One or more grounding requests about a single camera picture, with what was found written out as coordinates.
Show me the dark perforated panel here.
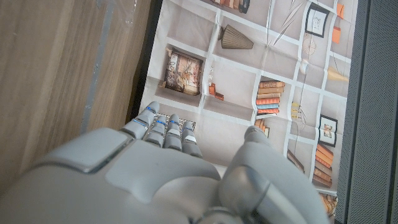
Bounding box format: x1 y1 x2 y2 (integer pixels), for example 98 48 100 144
334 0 398 224

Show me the printed bookshelf backdrop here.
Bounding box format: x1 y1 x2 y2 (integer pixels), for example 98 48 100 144
138 0 360 220

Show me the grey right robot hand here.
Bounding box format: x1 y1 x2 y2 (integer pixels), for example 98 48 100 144
0 101 330 224

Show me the clear plastic clamshell container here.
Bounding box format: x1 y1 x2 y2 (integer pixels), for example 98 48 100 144
96 0 137 26

